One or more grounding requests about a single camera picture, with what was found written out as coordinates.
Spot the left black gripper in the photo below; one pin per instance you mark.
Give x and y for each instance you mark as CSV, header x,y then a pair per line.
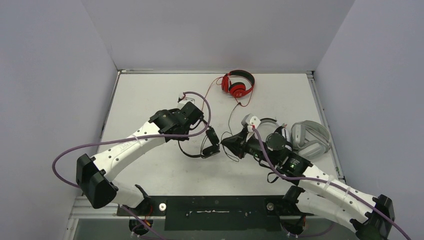
x,y
187,130

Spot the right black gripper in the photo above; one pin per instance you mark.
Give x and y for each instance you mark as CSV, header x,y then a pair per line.
x,y
241,140

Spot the black white striped headphones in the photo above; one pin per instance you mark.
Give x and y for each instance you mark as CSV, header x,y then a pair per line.
x,y
280,129

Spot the grey white headphones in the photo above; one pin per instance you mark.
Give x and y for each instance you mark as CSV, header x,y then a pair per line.
x,y
310,139

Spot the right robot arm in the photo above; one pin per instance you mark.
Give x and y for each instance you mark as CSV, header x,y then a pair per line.
x,y
312,191

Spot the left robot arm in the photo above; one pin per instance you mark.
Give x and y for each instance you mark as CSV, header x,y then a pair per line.
x,y
96,175

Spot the red headphones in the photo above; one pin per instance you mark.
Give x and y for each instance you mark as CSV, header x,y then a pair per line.
x,y
237,89

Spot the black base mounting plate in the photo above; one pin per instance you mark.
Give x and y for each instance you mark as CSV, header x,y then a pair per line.
x,y
219,213

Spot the aluminium frame rail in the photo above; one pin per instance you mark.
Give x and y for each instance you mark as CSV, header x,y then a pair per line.
x,y
215,193

